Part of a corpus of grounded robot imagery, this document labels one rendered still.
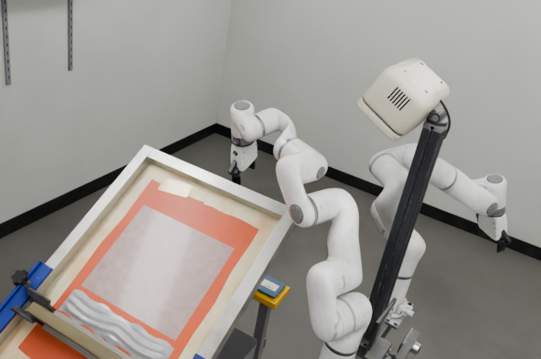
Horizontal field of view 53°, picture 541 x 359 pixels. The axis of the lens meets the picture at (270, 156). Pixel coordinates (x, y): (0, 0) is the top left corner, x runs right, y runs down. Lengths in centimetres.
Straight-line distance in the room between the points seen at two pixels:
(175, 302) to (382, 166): 72
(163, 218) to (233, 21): 385
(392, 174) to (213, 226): 55
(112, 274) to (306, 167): 65
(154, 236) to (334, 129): 359
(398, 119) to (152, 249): 80
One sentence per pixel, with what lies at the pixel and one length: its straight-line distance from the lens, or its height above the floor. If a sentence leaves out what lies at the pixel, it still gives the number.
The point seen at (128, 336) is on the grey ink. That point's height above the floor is 125.
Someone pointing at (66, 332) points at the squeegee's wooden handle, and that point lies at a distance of 152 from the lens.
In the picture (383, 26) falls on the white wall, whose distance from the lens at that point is 474.
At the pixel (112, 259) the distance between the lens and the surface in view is 168.
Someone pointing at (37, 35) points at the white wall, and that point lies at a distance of 371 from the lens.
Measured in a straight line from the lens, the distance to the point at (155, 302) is 157.
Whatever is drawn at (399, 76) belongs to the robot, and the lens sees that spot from 135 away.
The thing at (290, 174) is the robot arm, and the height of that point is 173.
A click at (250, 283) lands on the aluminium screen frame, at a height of 142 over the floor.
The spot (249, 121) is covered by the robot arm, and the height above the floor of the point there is 175.
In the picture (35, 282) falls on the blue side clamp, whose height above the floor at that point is 128.
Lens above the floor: 236
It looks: 26 degrees down
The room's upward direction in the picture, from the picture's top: 10 degrees clockwise
